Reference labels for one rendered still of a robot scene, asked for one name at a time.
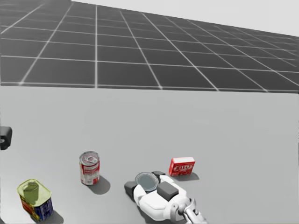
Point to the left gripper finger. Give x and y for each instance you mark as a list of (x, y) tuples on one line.
[(5, 137)]

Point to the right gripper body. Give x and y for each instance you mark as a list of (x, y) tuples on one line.
[(161, 200)]

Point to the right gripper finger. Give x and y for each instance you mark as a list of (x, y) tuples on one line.
[(162, 176), (133, 190)]

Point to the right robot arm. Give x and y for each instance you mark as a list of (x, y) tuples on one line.
[(188, 211)]

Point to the red and white can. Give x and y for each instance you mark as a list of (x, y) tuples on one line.
[(89, 170)]

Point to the green and blue rectangular can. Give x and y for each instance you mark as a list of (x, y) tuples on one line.
[(35, 200)]

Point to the red and white carton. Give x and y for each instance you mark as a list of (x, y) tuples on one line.
[(182, 166)]

